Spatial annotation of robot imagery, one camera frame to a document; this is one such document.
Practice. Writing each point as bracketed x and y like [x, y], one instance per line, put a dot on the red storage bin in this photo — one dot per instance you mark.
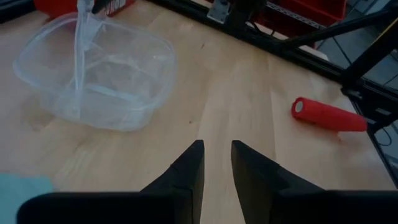
[311, 9]

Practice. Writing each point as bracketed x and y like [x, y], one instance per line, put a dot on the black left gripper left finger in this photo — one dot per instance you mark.
[174, 202]

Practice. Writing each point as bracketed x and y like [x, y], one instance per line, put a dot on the black aluminium table frame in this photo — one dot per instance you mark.
[311, 59]

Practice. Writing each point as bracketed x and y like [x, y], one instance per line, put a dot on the clear plastic food container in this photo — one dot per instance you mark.
[130, 93]

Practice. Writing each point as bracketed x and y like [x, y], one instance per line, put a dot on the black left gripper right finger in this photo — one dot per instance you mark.
[264, 199]

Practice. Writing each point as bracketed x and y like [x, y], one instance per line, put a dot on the red first aid kit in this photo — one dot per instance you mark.
[59, 6]

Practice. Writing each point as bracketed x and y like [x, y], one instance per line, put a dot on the teal plastic container lid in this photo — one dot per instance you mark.
[21, 193]

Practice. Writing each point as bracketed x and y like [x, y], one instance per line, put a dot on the red elastic bandage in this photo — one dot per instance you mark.
[329, 116]

